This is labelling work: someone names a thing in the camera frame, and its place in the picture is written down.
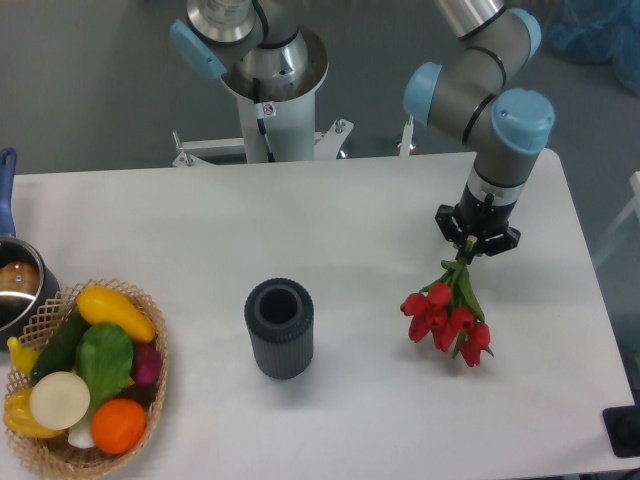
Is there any purple red onion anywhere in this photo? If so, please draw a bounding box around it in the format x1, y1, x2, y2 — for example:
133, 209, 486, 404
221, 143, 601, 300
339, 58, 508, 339
131, 344, 162, 385

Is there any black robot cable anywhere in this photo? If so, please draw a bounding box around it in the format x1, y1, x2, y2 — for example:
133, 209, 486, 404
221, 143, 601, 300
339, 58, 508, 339
252, 77, 276, 164

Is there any blue handled saucepan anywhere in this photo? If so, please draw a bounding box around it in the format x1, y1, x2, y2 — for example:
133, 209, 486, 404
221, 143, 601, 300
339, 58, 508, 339
1, 147, 60, 352

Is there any white frame at right edge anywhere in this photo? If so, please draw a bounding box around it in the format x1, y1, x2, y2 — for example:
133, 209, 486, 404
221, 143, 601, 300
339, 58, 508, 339
591, 171, 639, 269

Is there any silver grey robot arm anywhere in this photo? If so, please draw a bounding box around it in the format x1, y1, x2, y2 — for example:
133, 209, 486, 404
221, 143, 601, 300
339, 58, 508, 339
169, 1, 555, 261

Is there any woven wicker basket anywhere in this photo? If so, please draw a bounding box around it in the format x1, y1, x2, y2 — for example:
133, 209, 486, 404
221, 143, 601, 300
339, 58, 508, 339
5, 279, 169, 479

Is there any yellow bell pepper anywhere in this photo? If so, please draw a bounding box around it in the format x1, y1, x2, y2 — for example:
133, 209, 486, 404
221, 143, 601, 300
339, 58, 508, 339
3, 388, 65, 439

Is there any green lettuce leaf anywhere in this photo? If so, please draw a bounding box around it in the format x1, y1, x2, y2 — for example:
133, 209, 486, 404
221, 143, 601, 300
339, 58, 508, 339
75, 323, 134, 414

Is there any yellow squash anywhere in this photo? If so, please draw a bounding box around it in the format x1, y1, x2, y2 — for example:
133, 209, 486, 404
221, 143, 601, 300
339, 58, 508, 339
76, 285, 156, 343

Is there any dark grey ribbed vase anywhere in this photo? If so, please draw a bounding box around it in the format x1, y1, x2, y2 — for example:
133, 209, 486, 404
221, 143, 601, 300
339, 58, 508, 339
244, 278, 314, 380

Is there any orange fruit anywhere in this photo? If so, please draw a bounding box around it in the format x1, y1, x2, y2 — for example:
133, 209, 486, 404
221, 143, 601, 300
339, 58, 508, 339
91, 398, 146, 455

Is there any white leek stalk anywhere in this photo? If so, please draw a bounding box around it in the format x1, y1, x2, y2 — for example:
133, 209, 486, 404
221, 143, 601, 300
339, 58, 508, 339
67, 412, 95, 449

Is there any blue plastic bag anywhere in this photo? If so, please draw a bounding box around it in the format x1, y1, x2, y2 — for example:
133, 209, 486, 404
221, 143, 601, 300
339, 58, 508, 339
544, 1, 639, 94

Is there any black device at table edge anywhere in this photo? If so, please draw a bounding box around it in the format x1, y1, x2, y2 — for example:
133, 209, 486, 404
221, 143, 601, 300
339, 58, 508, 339
602, 405, 639, 458

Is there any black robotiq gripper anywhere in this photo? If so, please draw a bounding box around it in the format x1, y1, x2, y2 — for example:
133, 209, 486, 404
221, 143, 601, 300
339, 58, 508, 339
435, 188, 521, 259

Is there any green cucumber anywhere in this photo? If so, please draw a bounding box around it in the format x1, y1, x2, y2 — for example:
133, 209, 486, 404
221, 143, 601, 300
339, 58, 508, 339
30, 311, 90, 385

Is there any red tulip bouquet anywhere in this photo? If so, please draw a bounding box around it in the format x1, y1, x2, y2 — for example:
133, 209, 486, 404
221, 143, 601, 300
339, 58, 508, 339
400, 236, 492, 368

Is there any white round onion slice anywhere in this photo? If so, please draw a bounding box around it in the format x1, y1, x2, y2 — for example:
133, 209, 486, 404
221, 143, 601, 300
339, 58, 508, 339
29, 371, 90, 430

